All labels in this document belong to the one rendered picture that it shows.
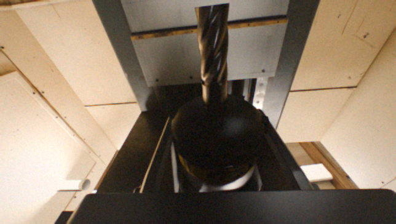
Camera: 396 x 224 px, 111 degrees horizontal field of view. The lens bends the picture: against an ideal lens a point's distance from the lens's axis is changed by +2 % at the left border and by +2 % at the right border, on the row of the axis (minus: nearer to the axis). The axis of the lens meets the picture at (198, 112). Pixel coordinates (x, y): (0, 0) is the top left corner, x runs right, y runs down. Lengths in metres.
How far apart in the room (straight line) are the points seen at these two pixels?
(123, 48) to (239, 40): 0.40
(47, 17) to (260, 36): 1.10
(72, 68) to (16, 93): 0.30
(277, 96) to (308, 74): 0.51
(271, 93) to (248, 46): 0.25
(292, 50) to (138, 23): 0.52
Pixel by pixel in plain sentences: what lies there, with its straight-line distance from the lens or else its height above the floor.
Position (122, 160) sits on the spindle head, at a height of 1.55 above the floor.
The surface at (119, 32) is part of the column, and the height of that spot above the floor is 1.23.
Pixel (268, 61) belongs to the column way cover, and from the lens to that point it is 0.55.
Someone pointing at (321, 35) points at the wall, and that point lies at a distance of 1.11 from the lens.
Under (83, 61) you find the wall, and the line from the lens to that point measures 1.20.
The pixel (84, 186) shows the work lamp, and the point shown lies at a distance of 1.12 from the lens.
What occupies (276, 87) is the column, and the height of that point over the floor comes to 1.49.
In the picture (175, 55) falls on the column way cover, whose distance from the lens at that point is 0.51.
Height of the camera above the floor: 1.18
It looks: 38 degrees up
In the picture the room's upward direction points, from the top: 173 degrees clockwise
